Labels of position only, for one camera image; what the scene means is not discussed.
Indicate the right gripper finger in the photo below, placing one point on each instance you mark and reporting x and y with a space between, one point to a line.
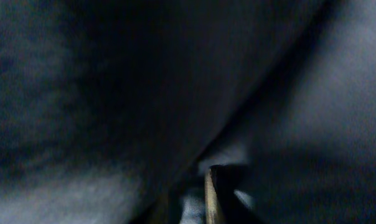
222 206

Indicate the navy blue shorts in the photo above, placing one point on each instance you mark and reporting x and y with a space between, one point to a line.
113 111

